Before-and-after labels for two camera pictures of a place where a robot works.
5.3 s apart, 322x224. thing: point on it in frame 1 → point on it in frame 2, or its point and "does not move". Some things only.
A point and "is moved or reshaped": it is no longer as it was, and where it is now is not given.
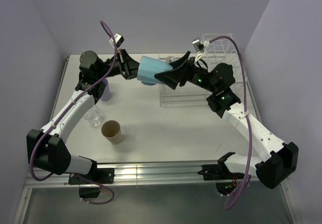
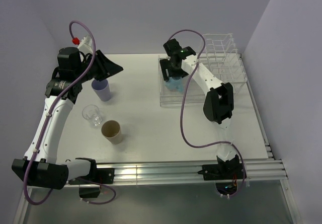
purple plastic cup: x=106 y=95 does not move
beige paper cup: x=111 y=130 does not move
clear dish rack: x=220 y=49 does not move
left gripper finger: x=131 y=62 → x=111 y=67
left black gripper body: x=122 y=67 → x=95 y=67
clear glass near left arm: x=93 y=115 does not move
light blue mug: x=148 y=67 is moved or reshaped
